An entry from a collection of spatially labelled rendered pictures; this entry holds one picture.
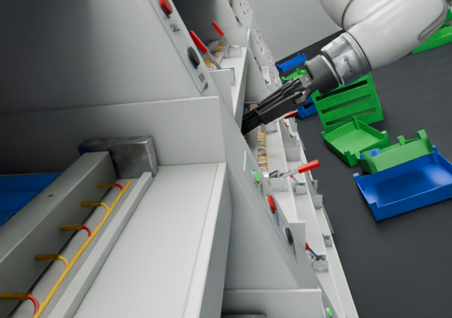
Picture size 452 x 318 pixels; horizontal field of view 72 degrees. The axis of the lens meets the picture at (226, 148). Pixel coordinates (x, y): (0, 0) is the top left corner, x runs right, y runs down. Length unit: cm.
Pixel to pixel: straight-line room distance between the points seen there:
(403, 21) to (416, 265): 68
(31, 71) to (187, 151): 12
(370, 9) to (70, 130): 55
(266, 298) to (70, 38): 27
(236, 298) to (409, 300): 73
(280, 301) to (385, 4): 52
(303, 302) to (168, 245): 19
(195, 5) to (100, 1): 70
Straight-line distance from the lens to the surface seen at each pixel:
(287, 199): 51
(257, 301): 32
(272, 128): 77
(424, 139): 120
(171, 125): 22
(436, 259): 107
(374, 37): 63
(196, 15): 92
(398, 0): 66
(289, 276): 30
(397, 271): 106
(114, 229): 17
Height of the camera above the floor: 80
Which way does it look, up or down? 20 degrees down
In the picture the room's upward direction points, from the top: 29 degrees counter-clockwise
